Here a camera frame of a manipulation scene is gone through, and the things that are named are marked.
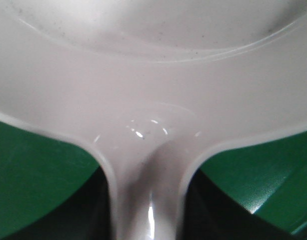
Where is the pink plastic dustpan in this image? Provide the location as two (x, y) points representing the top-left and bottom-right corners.
(0, 0), (307, 240)

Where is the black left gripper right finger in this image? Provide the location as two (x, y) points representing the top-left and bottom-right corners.
(184, 170), (295, 240)

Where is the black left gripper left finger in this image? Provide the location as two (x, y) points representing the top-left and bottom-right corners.
(4, 167), (112, 240)

